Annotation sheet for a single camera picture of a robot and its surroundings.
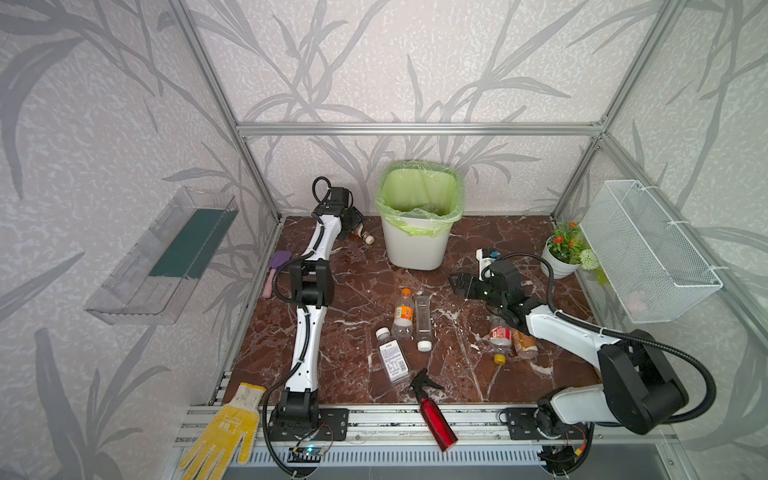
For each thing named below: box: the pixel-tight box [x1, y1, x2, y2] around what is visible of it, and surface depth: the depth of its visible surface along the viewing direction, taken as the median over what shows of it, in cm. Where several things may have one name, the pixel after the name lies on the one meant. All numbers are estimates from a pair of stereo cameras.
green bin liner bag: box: [376, 160, 465, 237], surface depth 97 cm
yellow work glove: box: [179, 382, 267, 480], surface depth 74 cm
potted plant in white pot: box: [540, 221, 600, 279], surface depth 95 cm
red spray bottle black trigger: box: [410, 368, 458, 452], surface depth 74 cm
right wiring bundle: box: [537, 432, 593, 475], surface depth 72 cm
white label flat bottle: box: [376, 327, 412, 385], surface depth 83 cm
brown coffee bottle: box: [353, 223, 375, 245], surface depth 113 cm
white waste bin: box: [381, 216, 453, 271], surface depth 99 cm
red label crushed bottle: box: [489, 313, 512, 365], surface depth 86 cm
